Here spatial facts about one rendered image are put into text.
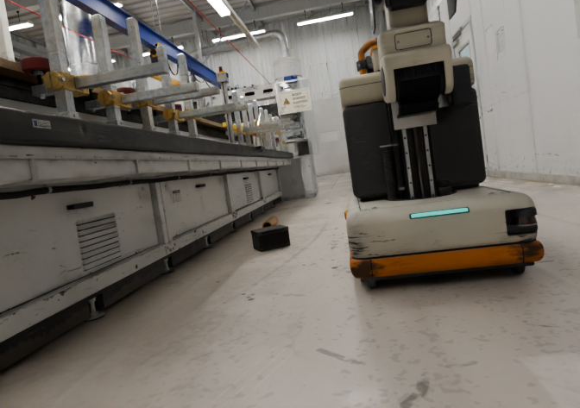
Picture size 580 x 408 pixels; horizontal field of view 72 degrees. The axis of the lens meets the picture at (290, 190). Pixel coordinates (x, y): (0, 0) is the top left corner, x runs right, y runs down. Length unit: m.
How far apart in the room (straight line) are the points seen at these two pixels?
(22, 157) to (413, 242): 1.17
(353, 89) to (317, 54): 10.94
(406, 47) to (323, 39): 11.28
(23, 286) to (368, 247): 1.11
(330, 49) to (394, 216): 11.44
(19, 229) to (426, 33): 1.47
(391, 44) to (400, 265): 0.76
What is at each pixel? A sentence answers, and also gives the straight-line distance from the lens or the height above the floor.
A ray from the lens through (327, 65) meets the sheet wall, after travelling 12.56.
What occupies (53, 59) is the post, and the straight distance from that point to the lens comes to 1.41.
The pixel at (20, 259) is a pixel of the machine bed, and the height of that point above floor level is 0.30.
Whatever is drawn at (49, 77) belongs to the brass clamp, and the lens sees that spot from 1.37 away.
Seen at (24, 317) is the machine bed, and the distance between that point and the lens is 1.47.
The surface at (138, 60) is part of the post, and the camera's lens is 1.85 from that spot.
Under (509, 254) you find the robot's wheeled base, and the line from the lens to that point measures 1.49.
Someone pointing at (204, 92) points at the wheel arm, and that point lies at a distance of 1.75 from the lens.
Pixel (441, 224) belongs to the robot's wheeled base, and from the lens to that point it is 1.42.
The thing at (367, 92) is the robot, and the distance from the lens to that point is 1.72.
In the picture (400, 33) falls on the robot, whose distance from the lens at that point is 1.52.
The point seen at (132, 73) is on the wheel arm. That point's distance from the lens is 1.32.
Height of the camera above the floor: 0.46
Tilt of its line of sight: 3 degrees down
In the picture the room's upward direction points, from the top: 8 degrees counter-clockwise
